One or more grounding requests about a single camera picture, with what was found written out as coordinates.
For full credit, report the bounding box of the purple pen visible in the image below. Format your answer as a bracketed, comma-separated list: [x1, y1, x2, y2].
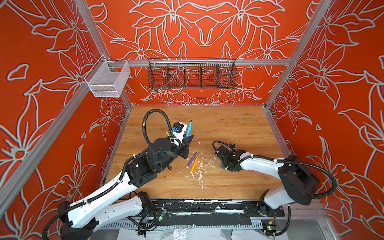
[187, 152, 198, 168]

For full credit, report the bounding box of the orange pen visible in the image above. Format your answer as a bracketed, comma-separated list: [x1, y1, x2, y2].
[190, 156, 199, 173]

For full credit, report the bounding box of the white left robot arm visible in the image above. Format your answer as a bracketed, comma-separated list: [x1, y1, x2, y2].
[42, 109, 194, 240]

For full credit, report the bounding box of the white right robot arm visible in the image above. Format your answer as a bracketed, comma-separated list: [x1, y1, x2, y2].
[212, 141, 338, 217]

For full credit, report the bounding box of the white mesh basket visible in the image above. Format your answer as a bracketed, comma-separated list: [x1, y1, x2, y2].
[85, 56, 131, 98]

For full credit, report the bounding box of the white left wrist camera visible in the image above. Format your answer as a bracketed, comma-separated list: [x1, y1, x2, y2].
[172, 122, 187, 142]

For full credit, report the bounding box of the aluminium frame post right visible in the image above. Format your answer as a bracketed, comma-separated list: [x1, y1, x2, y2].
[265, 0, 334, 109]

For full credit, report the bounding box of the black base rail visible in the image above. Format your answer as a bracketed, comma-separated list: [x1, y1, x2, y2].
[132, 199, 287, 229]

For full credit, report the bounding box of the black wire basket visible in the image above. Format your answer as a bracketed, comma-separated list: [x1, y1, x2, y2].
[148, 58, 238, 90]

